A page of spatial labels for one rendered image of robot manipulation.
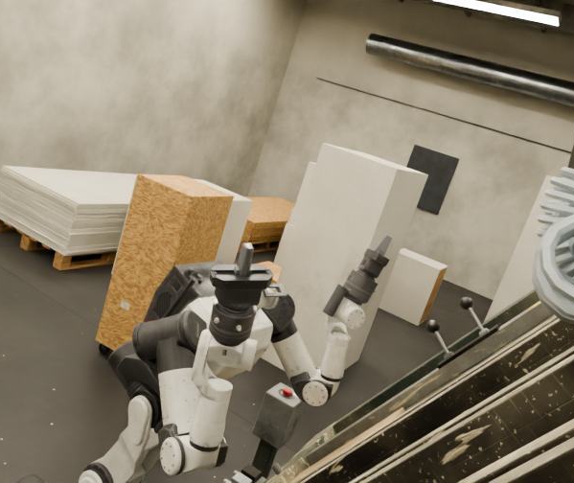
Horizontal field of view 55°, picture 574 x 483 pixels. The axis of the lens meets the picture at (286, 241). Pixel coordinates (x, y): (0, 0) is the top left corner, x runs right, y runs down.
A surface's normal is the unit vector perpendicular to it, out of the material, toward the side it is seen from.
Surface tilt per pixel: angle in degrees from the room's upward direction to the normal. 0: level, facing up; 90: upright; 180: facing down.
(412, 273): 90
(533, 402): 90
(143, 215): 90
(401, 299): 90
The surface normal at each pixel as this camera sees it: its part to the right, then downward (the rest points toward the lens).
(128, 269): -0.41, 0.08
